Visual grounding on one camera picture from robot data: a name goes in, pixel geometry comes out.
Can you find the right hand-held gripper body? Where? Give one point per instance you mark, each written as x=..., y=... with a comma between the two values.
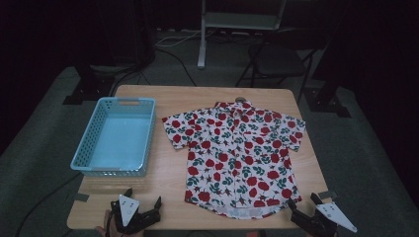
x=329, y=214

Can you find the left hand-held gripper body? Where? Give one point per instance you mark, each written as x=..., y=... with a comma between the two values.
x=129, y=210

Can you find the red floral white shirt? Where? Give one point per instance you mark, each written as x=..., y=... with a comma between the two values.
x=237, y=158

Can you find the person's left hand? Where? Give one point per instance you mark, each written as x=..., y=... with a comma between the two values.
x=110, y=232

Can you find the grey tape strip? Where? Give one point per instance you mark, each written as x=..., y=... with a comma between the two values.
x=329, y=195

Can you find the light blue plastic basket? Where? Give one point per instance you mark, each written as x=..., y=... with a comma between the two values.
x=120, y=141

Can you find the black stand base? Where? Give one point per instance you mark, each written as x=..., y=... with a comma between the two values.
x=89, y=92
x=326, y=103

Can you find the grey round table grommet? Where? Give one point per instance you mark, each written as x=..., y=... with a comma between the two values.
x=240, y=98

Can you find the black folding chair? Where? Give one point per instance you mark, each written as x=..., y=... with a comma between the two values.
x=276, y=61

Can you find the white metal stand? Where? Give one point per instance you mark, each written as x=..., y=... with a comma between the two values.
x=242, y=20

